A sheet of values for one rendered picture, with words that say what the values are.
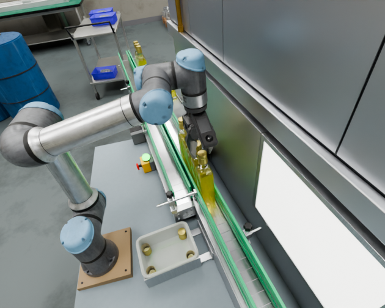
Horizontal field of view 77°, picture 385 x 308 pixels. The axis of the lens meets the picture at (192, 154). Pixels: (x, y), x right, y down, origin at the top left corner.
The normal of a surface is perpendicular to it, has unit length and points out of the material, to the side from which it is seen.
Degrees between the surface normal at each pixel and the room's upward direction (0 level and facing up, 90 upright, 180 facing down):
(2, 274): 0
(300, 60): 90
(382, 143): 90
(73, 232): 7
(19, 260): 0
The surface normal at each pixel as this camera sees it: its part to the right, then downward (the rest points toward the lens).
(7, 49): 0.77, 0.38
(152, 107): 0.12, 0.66
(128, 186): -0.10, -0.72
